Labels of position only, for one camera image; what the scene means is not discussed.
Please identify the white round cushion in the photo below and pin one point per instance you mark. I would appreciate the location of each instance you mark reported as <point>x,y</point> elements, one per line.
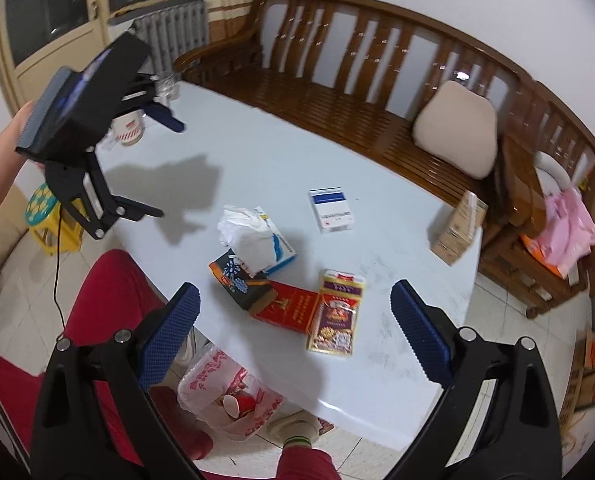
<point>552,170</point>

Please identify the grey radiator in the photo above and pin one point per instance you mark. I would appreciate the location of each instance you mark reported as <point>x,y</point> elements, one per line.
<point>177,30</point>

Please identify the red paper cup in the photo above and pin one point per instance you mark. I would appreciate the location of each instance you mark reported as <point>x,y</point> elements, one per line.
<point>242,402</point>

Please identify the red cigarette box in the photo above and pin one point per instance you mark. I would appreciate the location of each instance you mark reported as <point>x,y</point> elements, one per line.
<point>287,307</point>

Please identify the brown cardboard box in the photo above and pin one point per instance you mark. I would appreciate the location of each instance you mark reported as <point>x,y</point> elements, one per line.
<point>457,235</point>

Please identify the pink plastic bag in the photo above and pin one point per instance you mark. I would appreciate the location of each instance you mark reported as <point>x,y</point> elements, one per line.
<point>572,235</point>

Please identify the brown wooden armchair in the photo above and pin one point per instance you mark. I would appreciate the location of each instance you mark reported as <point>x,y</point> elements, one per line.
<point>517,270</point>

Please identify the white red-printed plastic bag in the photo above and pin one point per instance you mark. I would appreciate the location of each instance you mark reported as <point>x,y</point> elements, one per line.
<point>207,370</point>

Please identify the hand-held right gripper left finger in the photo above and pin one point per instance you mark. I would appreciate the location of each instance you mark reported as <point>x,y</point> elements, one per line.
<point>172,335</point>

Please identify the person's left forearm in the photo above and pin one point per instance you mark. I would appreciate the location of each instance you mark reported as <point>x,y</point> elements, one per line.
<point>2,170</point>

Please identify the person's leg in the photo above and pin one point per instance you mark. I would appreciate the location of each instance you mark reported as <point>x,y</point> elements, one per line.
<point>302,465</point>
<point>107,290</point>

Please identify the beige slipper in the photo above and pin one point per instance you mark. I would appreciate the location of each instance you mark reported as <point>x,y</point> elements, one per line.
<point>292,427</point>

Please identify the blue and white tissue packet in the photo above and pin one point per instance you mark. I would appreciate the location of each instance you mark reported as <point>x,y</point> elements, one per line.
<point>285,252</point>

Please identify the person's right leg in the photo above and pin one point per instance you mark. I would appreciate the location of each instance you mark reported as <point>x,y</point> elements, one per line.
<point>302,465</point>

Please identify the white tissue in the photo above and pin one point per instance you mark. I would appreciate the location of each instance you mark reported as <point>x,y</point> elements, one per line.
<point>247,235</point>

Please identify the person's left leg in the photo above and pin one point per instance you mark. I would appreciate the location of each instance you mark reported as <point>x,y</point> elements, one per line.
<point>107,290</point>

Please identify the instant noodle cup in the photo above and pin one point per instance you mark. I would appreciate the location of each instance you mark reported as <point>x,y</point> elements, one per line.
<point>127,130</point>

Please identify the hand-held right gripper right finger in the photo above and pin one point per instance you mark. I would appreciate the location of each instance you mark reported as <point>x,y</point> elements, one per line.
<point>422,330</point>

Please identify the brown wooden bench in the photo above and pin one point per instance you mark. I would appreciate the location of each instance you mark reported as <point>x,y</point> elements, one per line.
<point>327,95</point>

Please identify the dark cigarette box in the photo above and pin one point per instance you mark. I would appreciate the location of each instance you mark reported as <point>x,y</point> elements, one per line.
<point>237,280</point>

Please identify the yellow plastic stool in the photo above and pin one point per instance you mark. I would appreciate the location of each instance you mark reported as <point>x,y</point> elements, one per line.
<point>39,205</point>

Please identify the purple and gold carton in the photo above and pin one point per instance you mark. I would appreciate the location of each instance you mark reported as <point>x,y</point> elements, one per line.
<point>335,320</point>

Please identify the cream wooden door frame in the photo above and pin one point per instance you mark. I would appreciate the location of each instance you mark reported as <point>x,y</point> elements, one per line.
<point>37,55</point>

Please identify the clear plastic container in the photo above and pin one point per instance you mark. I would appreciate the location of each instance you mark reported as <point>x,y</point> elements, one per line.
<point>170,89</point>

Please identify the orange plastic bag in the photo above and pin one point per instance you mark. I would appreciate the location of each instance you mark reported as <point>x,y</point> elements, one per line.
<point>537,252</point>

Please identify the blue and white medicine box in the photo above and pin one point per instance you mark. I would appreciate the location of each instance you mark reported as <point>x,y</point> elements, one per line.
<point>332,210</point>

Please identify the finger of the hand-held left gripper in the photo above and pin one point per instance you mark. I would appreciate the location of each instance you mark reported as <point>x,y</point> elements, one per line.
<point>170,119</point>
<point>127,210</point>

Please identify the beige back cushion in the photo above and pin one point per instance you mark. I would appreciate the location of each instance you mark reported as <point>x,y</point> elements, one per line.
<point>457,130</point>

